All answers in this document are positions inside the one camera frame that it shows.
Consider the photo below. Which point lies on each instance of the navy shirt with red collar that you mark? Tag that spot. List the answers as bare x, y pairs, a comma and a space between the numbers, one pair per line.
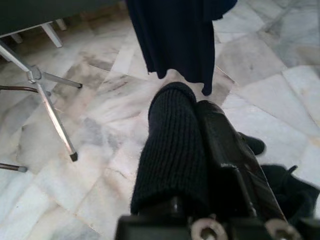
175, 37

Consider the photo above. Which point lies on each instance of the black knitted cloth piece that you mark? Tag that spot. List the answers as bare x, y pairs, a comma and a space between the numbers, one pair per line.
287, 195

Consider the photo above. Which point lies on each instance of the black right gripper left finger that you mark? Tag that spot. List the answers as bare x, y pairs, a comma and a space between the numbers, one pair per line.
172, 150

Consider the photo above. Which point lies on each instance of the black television console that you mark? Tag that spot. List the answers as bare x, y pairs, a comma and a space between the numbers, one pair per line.
50, 10

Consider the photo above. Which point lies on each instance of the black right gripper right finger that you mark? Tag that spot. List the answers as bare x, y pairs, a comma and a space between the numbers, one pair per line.
220, 140

